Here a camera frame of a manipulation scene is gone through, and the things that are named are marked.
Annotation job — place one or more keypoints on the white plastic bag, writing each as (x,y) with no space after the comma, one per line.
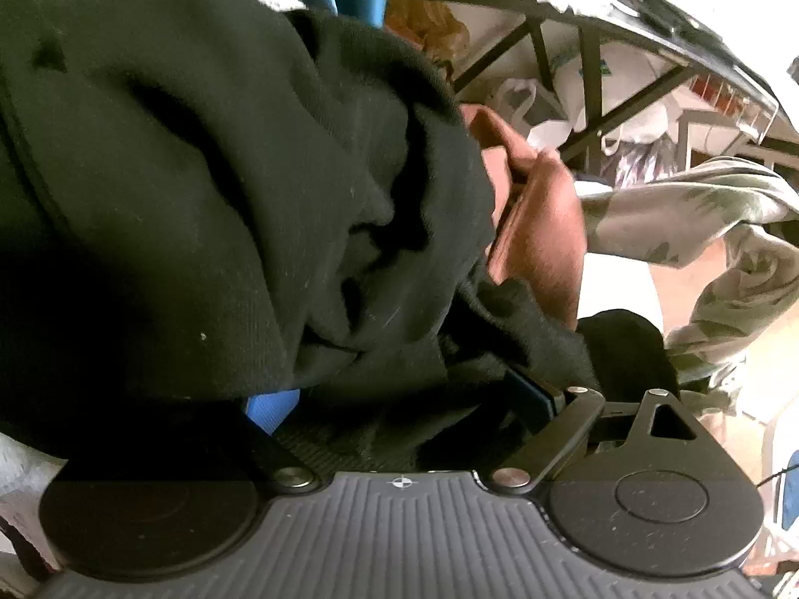
(624,118)

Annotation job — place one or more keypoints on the dark translucent plastic bag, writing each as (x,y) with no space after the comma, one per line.
(637,159)

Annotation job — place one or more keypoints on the black garment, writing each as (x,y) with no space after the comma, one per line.
(187,199)

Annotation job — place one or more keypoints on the rust orange garment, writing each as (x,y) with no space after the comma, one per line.
(543,218)

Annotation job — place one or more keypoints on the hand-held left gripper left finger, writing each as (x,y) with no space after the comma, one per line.
(268,412)

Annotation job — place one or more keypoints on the black desk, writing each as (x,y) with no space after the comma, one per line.
(590,75)

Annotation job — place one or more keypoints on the green beige patterned garment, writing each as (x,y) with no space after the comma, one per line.
(686,212)

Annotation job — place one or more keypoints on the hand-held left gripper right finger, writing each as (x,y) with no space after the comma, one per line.
(534,399)

